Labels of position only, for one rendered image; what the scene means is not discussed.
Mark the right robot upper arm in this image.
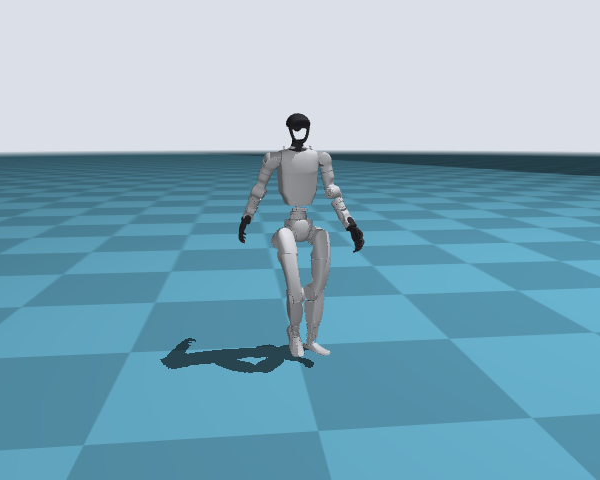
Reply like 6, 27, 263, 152
251, 152, 282, 199

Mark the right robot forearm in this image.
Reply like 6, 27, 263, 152
243, 184, 261, 221

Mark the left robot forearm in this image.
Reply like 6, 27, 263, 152
331, 191, 354, 228

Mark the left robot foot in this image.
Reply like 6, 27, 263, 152
303, 342, 330, 356

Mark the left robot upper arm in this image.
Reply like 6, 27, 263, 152
317, 152, 341, 199

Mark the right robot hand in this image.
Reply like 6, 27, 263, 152
239, 215, 251, 243

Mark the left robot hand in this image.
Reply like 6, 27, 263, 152
346, 217, 364, 252

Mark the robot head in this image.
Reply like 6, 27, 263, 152
286, 113, 310, 152

